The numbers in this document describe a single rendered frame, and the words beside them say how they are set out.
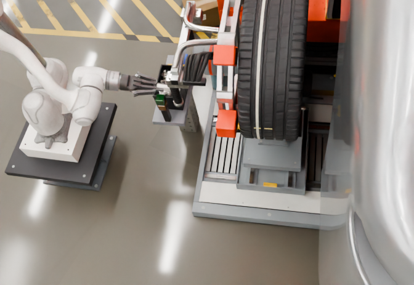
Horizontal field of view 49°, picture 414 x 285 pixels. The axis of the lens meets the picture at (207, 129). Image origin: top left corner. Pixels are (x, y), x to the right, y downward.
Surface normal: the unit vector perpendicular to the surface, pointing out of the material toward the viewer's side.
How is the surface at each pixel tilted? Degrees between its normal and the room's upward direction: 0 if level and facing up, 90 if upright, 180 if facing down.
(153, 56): 0
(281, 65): 39
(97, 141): 0
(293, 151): 0
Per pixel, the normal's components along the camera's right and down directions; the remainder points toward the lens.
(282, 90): -0.19, 0.44
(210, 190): -0.13, -0.48
